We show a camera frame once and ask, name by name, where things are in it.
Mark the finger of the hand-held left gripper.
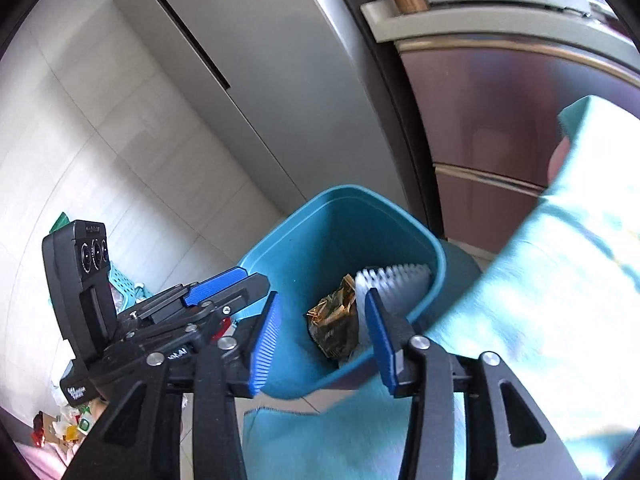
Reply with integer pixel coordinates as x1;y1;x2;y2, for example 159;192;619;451
119;272;273;359
117;266;249;333

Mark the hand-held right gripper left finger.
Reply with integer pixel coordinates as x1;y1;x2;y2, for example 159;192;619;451
64;291;282;480

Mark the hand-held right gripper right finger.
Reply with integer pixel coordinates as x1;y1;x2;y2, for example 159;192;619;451
365;289;583;480

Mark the gold snack wrapper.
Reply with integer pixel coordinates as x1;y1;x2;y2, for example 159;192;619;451
306;275;360;358

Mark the white foam fruit net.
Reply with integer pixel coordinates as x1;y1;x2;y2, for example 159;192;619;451
345;261;433;361

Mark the blue trash bin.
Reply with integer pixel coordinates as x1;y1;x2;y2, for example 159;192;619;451
236;185;447;401

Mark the green plastic basket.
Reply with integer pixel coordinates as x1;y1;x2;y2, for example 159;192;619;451
49;212;146;308

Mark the pile of bags on floor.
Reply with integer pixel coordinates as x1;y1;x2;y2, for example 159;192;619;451
30;400;101;453

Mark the teal geometric tablecloth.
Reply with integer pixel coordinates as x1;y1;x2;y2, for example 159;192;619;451
242;95;640;480

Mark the grey refrigerator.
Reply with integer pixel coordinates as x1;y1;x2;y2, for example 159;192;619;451
107;0;436;241

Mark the kitchen counter with cabinets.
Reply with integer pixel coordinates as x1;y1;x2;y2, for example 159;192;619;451
360;0;640;261

